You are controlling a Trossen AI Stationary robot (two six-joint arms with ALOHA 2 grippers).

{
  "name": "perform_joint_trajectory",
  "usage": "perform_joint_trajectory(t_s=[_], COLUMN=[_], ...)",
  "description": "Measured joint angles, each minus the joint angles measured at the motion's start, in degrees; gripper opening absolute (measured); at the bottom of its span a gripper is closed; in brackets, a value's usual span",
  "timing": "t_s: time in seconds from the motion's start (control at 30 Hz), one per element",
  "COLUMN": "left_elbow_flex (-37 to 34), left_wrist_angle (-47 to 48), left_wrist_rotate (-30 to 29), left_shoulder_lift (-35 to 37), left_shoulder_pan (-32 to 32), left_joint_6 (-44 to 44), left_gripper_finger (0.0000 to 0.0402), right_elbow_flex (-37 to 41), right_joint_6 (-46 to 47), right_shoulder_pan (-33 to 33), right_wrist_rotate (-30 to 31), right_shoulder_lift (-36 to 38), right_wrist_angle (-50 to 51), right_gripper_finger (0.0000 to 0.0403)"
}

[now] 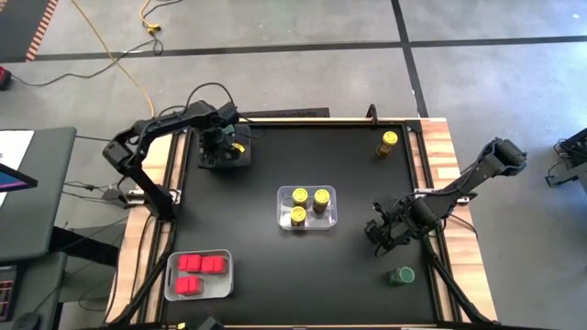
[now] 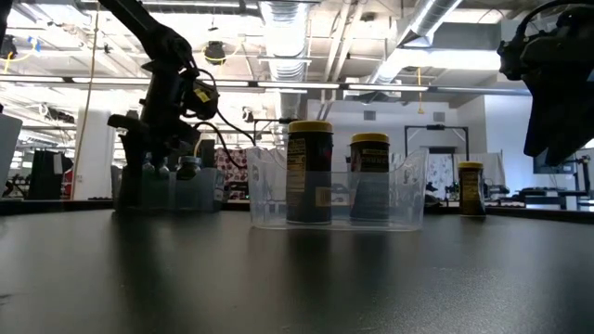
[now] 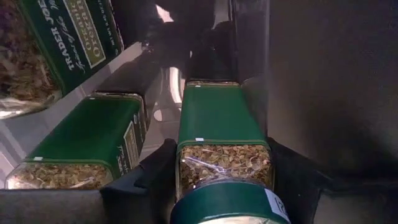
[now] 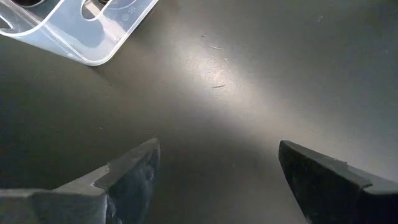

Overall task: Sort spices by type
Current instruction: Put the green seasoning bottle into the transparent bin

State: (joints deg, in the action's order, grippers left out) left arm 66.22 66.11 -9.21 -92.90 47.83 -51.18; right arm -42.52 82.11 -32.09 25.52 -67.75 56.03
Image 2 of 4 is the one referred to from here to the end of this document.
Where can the clear plastic bin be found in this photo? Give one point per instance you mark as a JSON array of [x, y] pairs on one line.
[[204, 190], [408, 204]]

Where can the red patterned cloth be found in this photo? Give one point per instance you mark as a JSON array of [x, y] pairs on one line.
[[232, 169]]

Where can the ceiling air duct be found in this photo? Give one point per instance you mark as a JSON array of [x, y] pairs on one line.
[[431, 18]]

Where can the black monitor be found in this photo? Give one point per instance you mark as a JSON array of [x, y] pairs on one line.
[[208, 153]]

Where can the ceiling light strip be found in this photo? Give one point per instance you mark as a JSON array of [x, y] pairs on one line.
[[111, 80], [232, 83], [297, 85], [30, 79], [387, 87]]

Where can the black background cabinet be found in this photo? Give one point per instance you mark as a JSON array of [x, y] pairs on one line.
[[44, 174]]

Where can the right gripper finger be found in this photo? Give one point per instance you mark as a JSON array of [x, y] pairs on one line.
[[552, 120], [587, 116]]

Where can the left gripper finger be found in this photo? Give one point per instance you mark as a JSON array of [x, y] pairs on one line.
[[132, 167], [176, 146]]

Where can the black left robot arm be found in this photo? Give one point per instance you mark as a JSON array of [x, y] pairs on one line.
[[153, 37]]

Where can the dark wall screen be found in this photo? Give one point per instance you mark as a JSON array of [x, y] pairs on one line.
[[540, 167]]

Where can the black round ceiling device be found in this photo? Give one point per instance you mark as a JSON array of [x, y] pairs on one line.
[[215, 52]]

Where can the white plastic bin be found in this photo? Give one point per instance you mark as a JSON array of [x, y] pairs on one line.
[[8, 153]]

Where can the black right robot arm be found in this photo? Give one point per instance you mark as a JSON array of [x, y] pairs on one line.
[[587, 7]]

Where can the silver ribbed air duct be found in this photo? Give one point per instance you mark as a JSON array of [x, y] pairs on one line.
[[285, 46]]

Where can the orange hanging pendant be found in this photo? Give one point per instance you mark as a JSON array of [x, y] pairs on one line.
[[420, 110]]

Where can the black metal frame stand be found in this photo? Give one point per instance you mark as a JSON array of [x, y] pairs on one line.
[[436, 126]]

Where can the yellow-lid spice bottle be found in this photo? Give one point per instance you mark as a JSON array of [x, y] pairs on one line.
[[471, 188], [370, 176], [308, 171]]

